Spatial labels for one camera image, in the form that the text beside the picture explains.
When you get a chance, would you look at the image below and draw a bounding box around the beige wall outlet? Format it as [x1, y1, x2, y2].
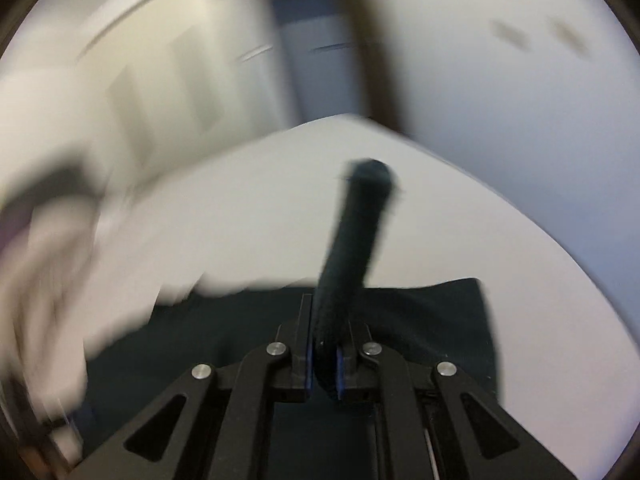
[491, 19, 532, 52]
[549, 16, 592, 57]

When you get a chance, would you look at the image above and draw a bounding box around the white closet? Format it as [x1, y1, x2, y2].
[0, 0, 297, 191]

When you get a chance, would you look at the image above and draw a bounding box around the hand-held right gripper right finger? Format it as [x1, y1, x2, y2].
[336, 320, 578, 480]

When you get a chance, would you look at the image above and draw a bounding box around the white bed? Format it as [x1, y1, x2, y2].
[75, 114, 628, 480]

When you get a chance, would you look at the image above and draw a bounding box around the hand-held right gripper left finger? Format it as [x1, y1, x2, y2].
[65, 294, 315, 480]

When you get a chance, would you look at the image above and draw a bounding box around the grey-blue door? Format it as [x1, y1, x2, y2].
[269, 0, 373, 126]

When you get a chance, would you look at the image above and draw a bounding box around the dark green sweater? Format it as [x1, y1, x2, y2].
[82, 159, 502, 480]

